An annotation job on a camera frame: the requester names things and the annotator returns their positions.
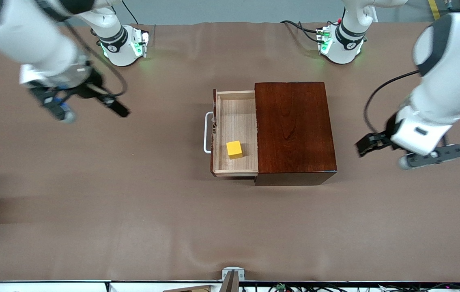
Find thin black base cable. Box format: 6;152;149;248
123;0;138;26

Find dark red-brown wooden cabinet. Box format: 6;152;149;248
254;82;338;186

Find yellow floor tape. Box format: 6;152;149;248
428;0;443;21

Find white base box green light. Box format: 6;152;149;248
317;25;333;54
132;28;150;58

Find tangled black cables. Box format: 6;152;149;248
240;283;460;292

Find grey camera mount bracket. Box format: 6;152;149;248
222;268;247;292

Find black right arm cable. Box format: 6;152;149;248
64;20;129;98

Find light wood drawer white handle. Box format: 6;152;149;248
204;89;259;178

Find black base cables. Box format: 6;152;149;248
281;19;328;43

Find brown wooden board piece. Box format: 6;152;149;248
163;285;214;292

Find yellow cube block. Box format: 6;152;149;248
226;140;243;159

